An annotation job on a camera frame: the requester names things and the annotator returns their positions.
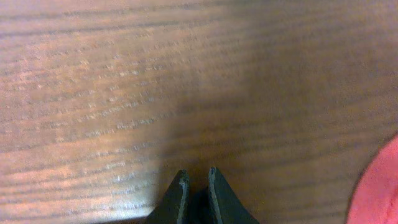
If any red garment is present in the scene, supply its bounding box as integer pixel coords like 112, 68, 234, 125
346, 136, 397, 224

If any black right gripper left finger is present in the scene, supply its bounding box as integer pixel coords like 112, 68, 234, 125
145, 170, 190, 224

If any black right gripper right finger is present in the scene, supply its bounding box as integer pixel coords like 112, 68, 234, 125
208, 167, 259, 224

